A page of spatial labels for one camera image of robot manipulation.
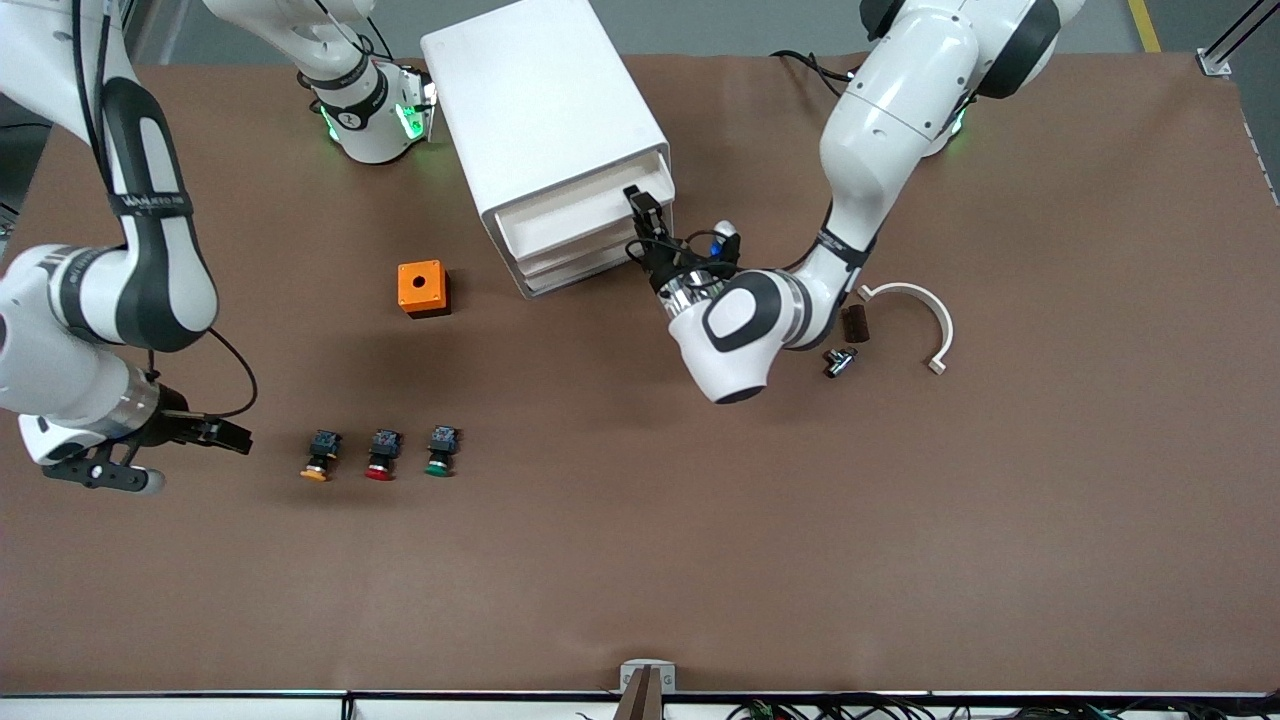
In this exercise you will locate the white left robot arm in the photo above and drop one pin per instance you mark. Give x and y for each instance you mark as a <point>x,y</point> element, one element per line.
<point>900,110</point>

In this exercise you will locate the brown cylindrical part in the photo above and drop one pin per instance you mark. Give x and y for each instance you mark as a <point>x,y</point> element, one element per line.
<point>856,324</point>

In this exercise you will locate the orange button enclosure box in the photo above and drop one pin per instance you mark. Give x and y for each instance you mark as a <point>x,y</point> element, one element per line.
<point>420,285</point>

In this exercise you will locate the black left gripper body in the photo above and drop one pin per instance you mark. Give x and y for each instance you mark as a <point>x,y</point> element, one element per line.
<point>660,263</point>

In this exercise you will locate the red push button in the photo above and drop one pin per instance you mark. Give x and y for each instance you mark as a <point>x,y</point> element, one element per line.
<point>381,468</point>

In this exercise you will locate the aluminium frame corner post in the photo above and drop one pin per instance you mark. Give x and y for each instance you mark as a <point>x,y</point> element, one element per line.
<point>1213,62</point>

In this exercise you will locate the aluminium profile post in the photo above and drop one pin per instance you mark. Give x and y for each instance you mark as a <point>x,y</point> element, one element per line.
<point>640,705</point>

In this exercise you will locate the white table edge rail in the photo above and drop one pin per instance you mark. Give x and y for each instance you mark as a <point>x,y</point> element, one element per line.
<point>200,706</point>

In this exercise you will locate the white semicircular pipe clamp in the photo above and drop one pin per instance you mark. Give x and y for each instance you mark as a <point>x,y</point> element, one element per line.
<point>925,298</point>

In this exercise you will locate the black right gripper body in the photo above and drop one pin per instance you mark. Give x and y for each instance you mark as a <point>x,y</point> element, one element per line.
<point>183,428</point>

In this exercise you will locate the silver metal tee fitting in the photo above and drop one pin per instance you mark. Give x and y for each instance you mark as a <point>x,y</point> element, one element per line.
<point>840,362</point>

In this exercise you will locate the yellow push button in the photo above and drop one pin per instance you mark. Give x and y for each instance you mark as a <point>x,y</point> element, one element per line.
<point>318,470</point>

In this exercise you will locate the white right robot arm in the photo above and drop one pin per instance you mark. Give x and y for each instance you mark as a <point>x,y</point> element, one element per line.
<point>150,260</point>

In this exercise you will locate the white middle drawer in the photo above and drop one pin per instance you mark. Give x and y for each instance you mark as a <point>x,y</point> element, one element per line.
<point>560,262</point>

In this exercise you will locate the white bottom drawer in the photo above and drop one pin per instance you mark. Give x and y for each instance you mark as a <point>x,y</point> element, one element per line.
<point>560,283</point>

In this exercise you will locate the green push button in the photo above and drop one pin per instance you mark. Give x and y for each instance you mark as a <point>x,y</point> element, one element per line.
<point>439,464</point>

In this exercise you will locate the grey metal table bracket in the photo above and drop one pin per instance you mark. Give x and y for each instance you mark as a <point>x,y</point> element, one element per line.
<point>668,680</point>

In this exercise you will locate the white drawer cabinet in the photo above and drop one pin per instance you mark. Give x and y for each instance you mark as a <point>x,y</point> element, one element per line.
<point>540,90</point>

